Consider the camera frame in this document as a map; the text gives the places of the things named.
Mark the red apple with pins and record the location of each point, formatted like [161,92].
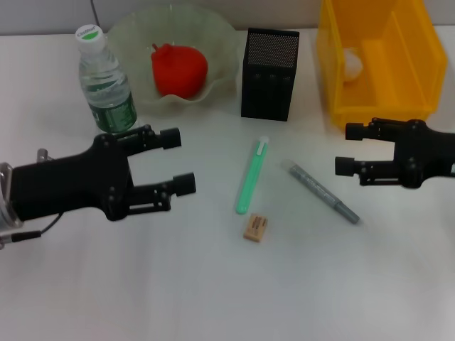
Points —
[177,71]

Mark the beige eraser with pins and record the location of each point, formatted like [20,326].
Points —
[255,228]

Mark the grey marker pen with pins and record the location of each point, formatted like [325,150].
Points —
[320,192]

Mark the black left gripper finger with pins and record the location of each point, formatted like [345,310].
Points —
[185,184]

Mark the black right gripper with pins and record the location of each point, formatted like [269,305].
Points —
[426,152]

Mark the translucent wavy fruit plate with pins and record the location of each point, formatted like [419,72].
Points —
[213,53]

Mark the white paper ball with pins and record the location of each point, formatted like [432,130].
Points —
[353,65]

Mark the small silver gripper plug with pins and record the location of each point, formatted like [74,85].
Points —
[44,155]

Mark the clear green-label water bottle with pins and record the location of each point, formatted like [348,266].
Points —
[106,89]

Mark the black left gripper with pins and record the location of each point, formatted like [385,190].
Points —
[71,184]

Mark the yellow plastic bin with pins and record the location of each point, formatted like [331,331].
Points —
[391,71]

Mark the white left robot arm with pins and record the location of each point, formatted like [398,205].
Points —
[5,216]

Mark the black mesh pen holder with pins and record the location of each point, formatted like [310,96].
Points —
[266,96]

